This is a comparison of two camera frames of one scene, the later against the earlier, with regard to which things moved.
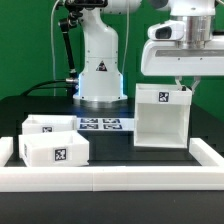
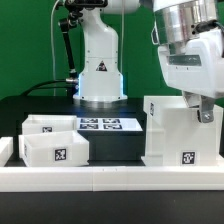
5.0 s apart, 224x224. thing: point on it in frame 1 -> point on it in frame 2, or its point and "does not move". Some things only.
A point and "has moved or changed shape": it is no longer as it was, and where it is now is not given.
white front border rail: (110, 178) does not move
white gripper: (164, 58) -> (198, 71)
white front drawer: (54, 149) does not move
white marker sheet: (105, 124) does not move
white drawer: (49, 123) does not move
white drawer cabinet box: (162, 116) has moved or changed shape
